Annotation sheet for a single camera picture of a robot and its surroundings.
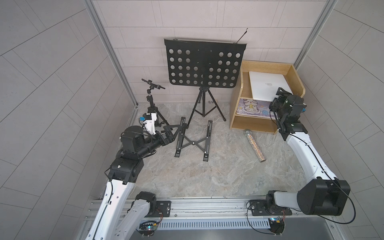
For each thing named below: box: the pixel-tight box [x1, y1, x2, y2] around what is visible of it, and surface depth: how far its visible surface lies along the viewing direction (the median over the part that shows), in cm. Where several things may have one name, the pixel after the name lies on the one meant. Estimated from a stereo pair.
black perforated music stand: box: [164, 28, 248, 129], surface depth 79 cm
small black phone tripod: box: [141, 78, 173, 131], surface depth 88 cm
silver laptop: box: [249, 71, 293, 102], surface depth 88 cm
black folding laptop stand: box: [174, 117, 213, 162], surface depth 93 cm
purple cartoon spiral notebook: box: [236, 98, 276, 119], surface depth 93 cm
